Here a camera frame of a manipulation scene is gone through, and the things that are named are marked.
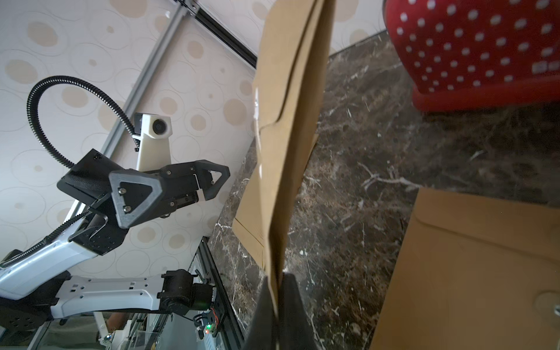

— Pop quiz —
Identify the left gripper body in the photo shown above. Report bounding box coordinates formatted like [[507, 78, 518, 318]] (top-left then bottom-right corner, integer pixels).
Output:
[[57, 150, 201, 255]]

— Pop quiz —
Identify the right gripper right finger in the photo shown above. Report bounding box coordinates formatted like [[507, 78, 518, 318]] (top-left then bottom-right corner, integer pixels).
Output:
[[279, 274, 317, 350]]

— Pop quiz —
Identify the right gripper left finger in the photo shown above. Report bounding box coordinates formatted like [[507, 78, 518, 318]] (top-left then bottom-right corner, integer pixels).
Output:
[[244, 277, 279, 350]]

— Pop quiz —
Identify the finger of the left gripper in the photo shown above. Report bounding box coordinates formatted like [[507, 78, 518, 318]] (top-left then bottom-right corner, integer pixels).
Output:
[[109, 169, 164, 229], [163, 160, 230, 201]]

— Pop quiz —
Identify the brown file envelope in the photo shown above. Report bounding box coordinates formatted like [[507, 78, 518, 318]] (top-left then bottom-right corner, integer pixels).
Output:
[[231, 133, 319, 270], [254, 1, 336, 314], [371, 189, 559, 349]]

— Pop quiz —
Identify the red polka dot toaster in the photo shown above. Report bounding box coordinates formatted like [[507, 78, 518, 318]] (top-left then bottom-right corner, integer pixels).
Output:
[[383, 0, 559, 112]]

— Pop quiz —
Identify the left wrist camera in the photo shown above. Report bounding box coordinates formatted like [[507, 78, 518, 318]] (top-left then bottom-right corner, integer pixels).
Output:
[[134, 112, 173, 172]]

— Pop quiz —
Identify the left aluminium rail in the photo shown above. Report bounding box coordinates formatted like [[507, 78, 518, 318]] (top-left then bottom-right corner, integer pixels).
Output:
[[65, 0, 198, 220]]

